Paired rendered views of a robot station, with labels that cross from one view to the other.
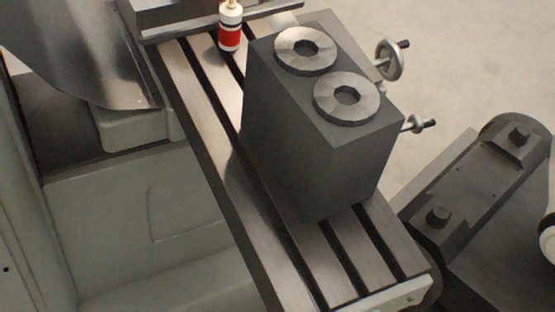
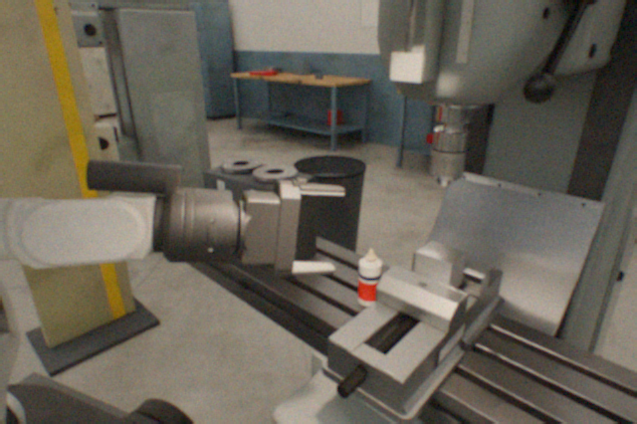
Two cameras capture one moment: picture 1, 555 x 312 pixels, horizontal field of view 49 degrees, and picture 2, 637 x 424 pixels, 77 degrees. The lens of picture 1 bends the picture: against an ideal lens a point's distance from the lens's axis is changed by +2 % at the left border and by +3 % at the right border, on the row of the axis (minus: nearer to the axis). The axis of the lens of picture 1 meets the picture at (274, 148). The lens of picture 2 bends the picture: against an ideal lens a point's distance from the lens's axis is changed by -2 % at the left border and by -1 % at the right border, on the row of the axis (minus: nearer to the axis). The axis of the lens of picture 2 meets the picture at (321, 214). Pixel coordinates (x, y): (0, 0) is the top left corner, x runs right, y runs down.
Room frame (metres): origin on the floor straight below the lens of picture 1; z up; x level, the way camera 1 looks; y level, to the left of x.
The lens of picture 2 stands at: (1.43, -0.12, 1.38)
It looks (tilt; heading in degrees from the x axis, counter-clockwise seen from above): 23 degrees down; 166
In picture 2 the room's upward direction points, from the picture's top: straight up
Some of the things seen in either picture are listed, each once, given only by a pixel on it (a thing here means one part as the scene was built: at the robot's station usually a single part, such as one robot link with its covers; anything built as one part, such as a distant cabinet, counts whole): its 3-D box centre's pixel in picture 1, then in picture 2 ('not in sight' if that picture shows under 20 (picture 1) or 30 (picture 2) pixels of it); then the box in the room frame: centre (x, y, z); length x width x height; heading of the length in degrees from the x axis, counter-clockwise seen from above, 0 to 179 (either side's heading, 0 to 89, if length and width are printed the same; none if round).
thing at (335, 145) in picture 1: (314, 119); (260, 211); (0.60, -0.05, 1.03); 0.22 x 0.12 x 0.20; 39
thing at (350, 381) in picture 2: not in sight; (351, 382); (1.06, 0.01, 0.98); 0.04 x 0.02 x 0.02; 125
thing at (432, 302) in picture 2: not in sight; (420, 296); (0.97, 0.15, 1.02); 0.12 x 0.06 x 0.04; 35
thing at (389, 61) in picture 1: (377, 63); not in sight; (1.20, -0.23, 0.63); 0.16 x 0.12 x 0.12; 123
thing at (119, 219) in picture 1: (207, 158); not in sight; (0.94, 0.17, 0.44); 0.80 x 0.30 x 0.60; 123
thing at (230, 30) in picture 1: (230, 21); (369, 275); (0.84, 0.12, 0.99); 0.04 x 0.04 x 0.11
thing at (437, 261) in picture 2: not in sight; (439, 268); (0.93, 0.20, 1.05); 0.06 x 0.05 x 0.06; 35
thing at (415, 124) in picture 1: (402, 128); not in sight; (1.09, -0.33, 0.51); 0.22 x 0.06 x 0.06; 123
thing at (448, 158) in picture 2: not in sight; (448, 155); (0.93, 0.19, 1.23); 0.05 x 0.05 x 0.06
